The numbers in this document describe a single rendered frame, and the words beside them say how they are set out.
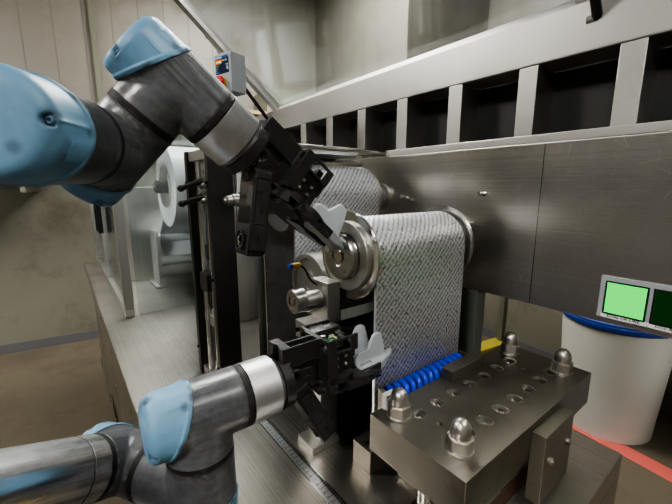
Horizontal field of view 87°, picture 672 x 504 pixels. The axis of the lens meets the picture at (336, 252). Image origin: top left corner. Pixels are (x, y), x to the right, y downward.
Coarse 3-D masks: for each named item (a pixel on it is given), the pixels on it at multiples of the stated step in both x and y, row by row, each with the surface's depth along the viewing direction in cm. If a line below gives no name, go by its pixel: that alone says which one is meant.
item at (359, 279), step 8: (344, 224) 58; (352, 224) 56; (344, 232) 58; (352, 232) 56; (360, 232) 55; (360, 240) 55; (360, 248) 55; (368, 248) 54; (360, 256) 55; (368, 256) 54; (360, 264) 55; (368, 264) 54; (328, 272) 63; (360, 272) 56; (368, 272) 55; (344, 280) 59; (352, 280) 57; (360, 280) 56; (344, 288) 59; (352, 288) 58
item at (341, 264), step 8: (344, 240) 56; (352, 240) 56; (344, 248) 56; (352, 248) 55; (328, 256) 60; (336, 256) 58; (344, 256) 56; (352, 256) 55; (328, 264) 60; (336, 264) 59; (344, 264) 57; (352, 264) 55; (336, 272) 59; (344, 272) 57; (352, 272) 56
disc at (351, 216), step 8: (352, 216) 57; (360, 216) 56; (360, 224) 56; (368, 224) 54; (368, 232) 54; (368, 240) 54; (376, 240) 53; (376, 248) 53; (376, 256) 53; (376, 264) 54; (376, 272) 54; (368, 280) 56; (376, 280) 54; (360, 288) 57; (368, 288) 56; (344, 296) 61; (352, 296) 59; (360, 296) 57
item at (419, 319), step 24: (384, 288) 56; (408, 288) 60; (432, 288) 64; (456, 288) 69; (384, 312) 57; (408, 312) 61; (432, 312) 65; (456, 312) 70; (384, 336) 58; (408, 336) 62; (432, 336) 66; (456, 336) 71; (408, 360) 63; (432, 360) 68; (384, 384) 60
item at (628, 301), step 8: (608, 288) 58; (616, 288) 57; (624, 288) 56; (632, 288) 55; (640, 288) 54; (608, 296) 58; (616, 296) 57; (624, 296) 56; (632, 296) 55; (640, 296) 54; (608, 304) 58; (616, 304) 57; (624, 304) 56; (632, 304) 55; (640, 304) 55; (608, 312) 58; (616, 312) 57; (624, 312) 56; (632, 312) 55; (640, 312) 55
